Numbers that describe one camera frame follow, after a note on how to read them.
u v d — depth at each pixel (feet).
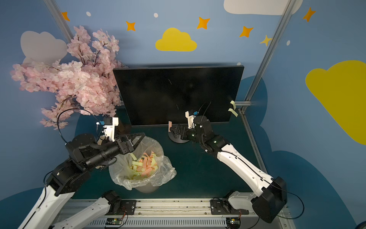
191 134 2.05
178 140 3.39
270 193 1.27
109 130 1.64
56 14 2.31
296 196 1.34
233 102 2.56
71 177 1.27
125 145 1.57
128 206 2.47
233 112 2.62
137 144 1.66
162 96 3.49
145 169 2.55
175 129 2.09
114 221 2.35
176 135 2.09
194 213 2.42
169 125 2.83
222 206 2.19
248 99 3.78
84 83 1.75
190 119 2.19
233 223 2.40
